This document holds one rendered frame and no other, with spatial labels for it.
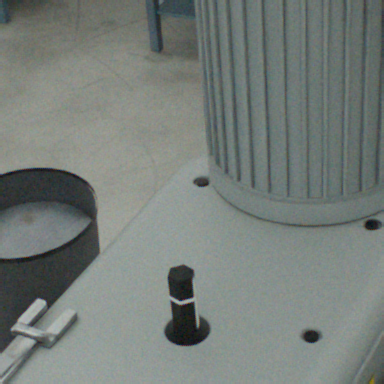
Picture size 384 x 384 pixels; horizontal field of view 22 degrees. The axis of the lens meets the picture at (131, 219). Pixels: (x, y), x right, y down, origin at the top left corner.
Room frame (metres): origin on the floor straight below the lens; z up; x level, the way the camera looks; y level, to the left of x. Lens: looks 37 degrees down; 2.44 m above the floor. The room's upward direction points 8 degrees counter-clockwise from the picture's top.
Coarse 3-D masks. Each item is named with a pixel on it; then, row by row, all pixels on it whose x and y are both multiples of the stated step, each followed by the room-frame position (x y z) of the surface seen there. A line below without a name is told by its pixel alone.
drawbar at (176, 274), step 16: (176, 272) 0.57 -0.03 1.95; (192, 272) 0.57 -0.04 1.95; (176, 288) 0.56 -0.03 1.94; (192, 288) 0.57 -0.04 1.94; (176, 304) 0.57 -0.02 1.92; (192, 304) 0.56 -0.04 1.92; (176, 320) 0.57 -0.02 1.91; (192, 320) 0.56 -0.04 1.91; (176, 336) 0.57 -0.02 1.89; (192, 336) 0.56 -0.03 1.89
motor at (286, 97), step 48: (240, 0) 0.70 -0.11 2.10; (288, 0) 0.69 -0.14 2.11; (336, 0) 0.68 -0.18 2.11; (240, 48) 0.71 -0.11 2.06; (288, 48) 0.69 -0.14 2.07; (336, 48) 0.68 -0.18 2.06; (240, 96) 0.71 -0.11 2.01; (288, 96) 0.69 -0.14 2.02; (336, 96) 0.68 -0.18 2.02; (240, 144) 0.72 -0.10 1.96; (288, 144) 0.69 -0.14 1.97; (336, 144) 0.68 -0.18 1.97; (240, 192) 0.71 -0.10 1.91; (288, 192) 0.69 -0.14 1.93; (336, 192) 0.68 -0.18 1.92
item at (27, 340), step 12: (36, 300) 0.63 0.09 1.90; (36, 312) 0.61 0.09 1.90; (72, 312) 0.60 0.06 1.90; (24, 324) 0.60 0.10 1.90; (60, 324) 0.59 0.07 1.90; (24, 336) 0.58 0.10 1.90; (36, 336) 0.58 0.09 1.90; (48, 336) 0.58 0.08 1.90; (60, 336) 0.58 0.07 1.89; (12, 348) 0.57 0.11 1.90; (24, 348) 0.57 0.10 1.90; (36, 348) 0.57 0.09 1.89; (48, 348) 0.57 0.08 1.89; (0, 360) 0.56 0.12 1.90; (12, 360) 0.56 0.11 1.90; (24, 360) 0.56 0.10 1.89; (0, 372) 0.55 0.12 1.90; (12, 372) 0.55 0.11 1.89
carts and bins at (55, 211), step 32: (0, 192) 2.73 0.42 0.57; (32, 192) 2.74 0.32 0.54; (64, 192) 2.71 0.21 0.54; (0, 224) 2.63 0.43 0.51; (32, 224) 2.61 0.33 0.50; (64, 224) 2.58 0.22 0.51; (96, 224) 2.48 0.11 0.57; (0, 256) 2.46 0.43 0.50; (32, 256) 2.29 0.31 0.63; (64, 256) 2.33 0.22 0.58; (96, 256) 2.45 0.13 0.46; (0, 288) 2.32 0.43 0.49; (32, 288) 2.30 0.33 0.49; (64, 288) 2.32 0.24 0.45; (0, 320) 2.35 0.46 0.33; (0, 352) 2.42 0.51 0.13
